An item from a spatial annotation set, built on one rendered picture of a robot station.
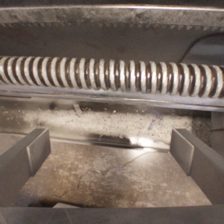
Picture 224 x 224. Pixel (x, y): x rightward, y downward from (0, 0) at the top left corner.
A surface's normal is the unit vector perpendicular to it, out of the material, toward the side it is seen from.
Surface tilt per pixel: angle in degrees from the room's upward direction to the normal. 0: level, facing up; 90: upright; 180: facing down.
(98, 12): 90
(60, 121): 0
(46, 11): 90
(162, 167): 0
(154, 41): 90
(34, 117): 0
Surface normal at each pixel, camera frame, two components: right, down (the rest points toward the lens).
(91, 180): -0.10, -0.16
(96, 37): -0.10, 0.98
